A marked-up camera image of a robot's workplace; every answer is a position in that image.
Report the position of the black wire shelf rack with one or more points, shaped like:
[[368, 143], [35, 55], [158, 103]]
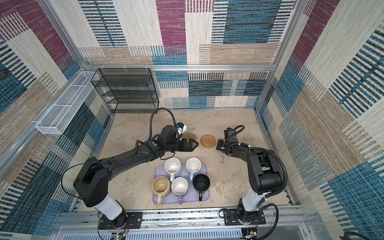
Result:
[[126, 90]]

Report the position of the woven rattan round coaster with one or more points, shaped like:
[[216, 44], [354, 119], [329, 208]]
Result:
[[208, 141]]

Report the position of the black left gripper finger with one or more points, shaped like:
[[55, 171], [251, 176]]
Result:
[[191, 149], [192, 143]]

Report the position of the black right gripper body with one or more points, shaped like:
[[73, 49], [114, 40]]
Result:
[[221, 145]]

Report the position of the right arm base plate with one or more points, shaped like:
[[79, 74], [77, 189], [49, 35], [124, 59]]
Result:
[[233, 217]]

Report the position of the white wire mesh basket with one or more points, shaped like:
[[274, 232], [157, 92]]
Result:
[[60, 115]]

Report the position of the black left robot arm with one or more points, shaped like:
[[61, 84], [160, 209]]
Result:
[[92, 180]]

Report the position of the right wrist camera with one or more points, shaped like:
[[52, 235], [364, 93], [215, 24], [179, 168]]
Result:
[[229, 133]]

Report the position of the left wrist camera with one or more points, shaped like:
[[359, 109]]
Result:
[[181, 129]]

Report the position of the aluminium front rail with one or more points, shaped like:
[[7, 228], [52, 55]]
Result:
[[287, 223]]

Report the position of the black mug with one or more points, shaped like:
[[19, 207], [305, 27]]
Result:
[[201, 184]]

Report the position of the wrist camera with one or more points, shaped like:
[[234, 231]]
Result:
[[229, 133], [181, 129]]

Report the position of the beige mug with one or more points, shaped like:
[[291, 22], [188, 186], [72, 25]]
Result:
[[161, 187]]

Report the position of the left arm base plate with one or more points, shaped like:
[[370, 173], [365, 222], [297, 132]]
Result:
[[123, 221]]

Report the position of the white mug blue handle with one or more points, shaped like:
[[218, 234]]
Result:
[[193, 166]]

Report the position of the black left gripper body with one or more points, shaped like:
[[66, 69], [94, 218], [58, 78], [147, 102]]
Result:
[[180, 146]]

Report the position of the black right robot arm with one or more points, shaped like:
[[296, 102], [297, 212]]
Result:
[[267, 176]]

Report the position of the white mug purple handle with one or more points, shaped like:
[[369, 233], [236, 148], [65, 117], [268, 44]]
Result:
[[179, 187]]

